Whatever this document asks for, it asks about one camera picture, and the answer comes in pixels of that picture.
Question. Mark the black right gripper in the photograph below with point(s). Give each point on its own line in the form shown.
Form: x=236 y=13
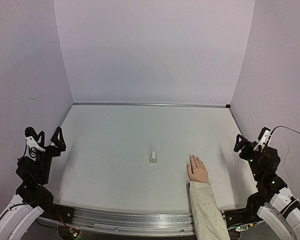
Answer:
x=250 y=146

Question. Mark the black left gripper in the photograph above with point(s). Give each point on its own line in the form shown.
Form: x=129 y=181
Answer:
x=61 y=146

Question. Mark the clear nail polish bottle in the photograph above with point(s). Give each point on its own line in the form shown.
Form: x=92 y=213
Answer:
x=153 y=160

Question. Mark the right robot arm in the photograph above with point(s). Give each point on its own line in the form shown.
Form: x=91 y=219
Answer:
x=274 y=202

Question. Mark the beige sleeved forearm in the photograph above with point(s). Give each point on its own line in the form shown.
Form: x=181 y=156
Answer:
x=208 y=221

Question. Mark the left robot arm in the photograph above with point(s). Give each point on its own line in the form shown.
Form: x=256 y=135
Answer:
x=32 y=199

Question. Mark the mannequin hand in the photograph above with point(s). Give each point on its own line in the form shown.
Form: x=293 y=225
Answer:
x=197 y=171

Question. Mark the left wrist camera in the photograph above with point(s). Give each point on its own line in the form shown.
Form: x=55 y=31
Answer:
x=33 y=148

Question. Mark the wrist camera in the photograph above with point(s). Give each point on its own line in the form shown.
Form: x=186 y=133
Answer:
x=263 y=139
x=33 y=148

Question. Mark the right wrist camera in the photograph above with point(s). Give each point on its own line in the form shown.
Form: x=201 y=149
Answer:
x=263 y=139

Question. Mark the right table edge rail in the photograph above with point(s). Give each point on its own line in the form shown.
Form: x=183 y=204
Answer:
x=242 y=130

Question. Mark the table edge rail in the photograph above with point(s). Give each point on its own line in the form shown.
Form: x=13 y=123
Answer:
x=148 y=104
x=242 y=130

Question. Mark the back table edge rail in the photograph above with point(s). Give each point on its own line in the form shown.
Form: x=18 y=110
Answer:
x=148 y=104

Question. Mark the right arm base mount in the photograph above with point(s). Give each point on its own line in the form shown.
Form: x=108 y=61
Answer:
x=246 y=215

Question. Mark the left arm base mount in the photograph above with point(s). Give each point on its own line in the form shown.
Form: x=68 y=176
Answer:
x=60 y=213

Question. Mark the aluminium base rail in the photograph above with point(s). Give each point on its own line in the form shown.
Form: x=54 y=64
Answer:
x=150 y=224

